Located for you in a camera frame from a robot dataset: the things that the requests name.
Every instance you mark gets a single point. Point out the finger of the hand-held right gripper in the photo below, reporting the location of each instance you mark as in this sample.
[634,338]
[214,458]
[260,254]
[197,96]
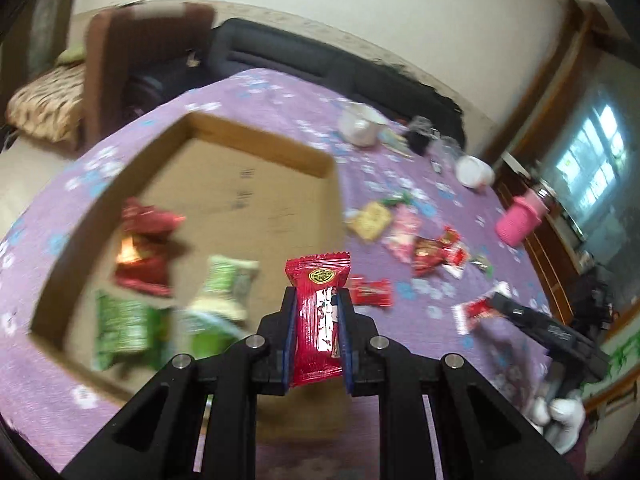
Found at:
[522,314]

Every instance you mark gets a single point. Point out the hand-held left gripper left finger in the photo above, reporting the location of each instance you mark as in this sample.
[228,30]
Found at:
[287,332]

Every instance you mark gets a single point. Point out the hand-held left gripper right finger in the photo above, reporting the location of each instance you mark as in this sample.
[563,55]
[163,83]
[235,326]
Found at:
[347,340]

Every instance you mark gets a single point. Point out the red snack packet yellow emblem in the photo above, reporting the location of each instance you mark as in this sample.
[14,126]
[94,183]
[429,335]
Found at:
[317,310]

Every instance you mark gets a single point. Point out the red and white snack packet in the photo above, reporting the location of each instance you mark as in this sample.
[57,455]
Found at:
[475,310]

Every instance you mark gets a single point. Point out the cardboard box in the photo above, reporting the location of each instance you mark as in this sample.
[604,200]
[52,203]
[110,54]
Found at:
[240,195]

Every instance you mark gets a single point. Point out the person's right hand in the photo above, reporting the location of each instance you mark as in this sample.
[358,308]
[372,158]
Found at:
[562,422]

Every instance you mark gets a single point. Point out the small red snack packet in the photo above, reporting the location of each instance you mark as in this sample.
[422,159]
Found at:
[372,291]

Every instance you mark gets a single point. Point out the wooden cabinet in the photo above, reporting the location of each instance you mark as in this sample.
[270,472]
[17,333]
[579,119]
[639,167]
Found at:
[547,255]

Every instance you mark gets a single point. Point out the green and white snack packet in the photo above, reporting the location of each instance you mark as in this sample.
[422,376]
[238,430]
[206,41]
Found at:
[227,282]

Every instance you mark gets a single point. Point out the light green snack packet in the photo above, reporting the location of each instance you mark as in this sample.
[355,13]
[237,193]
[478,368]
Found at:
[207,335]

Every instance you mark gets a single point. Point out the red snack packet white edge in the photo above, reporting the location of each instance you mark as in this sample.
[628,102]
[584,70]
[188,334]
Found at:
[456,252]

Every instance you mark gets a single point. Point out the pink cup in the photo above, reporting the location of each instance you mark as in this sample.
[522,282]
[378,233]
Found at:
[520,217]

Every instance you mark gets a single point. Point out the pink snack packet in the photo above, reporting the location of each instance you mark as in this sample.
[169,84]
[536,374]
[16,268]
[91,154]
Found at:
[402,232]

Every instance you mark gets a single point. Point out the yellow cracker packet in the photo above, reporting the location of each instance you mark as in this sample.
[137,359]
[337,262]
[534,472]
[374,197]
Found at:
[370,220]

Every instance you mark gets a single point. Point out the green wrapped candy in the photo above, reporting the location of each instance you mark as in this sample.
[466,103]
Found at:
[396,199]

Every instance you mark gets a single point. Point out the white bowl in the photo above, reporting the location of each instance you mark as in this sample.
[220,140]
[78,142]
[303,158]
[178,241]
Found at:
[474,171]

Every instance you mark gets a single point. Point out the shiny red snack packet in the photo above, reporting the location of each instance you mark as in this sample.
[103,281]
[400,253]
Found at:
[142,270]

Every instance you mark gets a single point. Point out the dark green snack packet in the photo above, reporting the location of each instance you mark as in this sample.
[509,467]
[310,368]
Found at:
[125,327]

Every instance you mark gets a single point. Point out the dark red snack packet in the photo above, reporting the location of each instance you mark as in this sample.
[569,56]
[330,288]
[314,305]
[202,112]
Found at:
[150,217]

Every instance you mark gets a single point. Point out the black small object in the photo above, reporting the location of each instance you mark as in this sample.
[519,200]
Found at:
[419,142]

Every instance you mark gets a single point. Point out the white mug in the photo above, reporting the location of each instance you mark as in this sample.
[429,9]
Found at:
[360,125]

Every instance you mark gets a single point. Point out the purple floral tablecloth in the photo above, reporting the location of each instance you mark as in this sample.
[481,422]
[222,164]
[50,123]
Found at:
[310,105]

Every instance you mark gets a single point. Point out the black sofa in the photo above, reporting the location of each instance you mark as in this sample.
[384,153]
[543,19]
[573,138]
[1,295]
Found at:
[300,55]

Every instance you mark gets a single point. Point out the brown armchair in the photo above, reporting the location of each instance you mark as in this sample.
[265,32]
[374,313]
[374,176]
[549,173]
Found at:
[145,40]

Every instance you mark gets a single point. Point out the patterned cushion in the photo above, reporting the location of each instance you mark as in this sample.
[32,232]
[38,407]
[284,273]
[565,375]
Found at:
[47,102]

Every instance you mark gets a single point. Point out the green pillow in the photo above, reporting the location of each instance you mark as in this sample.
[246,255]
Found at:
[72,55]

